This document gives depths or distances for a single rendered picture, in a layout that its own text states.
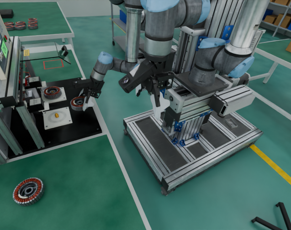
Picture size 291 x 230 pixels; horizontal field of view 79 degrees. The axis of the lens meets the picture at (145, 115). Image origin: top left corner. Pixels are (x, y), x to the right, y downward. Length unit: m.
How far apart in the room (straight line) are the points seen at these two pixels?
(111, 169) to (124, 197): 0.15
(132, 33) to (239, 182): 1.64
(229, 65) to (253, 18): 0.19
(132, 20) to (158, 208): 1.39
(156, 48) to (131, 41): 0.53
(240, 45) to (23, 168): 1.13
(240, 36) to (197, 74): 0.28
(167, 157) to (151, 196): 0.37
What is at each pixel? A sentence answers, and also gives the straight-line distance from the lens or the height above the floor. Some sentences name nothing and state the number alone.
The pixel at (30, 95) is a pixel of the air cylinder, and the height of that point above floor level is 0.82.
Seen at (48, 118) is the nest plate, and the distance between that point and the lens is 1.21.
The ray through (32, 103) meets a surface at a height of 0.92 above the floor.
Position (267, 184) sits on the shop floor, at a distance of 2.17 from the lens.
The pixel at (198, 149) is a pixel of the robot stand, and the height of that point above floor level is 0.21.
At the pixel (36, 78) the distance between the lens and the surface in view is 1.34.
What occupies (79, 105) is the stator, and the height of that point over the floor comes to 0.86.
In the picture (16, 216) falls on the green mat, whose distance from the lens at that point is 0.96.
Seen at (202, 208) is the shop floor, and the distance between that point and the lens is 1.76.
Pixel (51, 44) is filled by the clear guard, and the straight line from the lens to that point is 1.41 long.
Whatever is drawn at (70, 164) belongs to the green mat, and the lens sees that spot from 0.99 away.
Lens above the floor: 1.55
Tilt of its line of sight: 42 degrees down
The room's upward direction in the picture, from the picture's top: 5 degrees clockwise
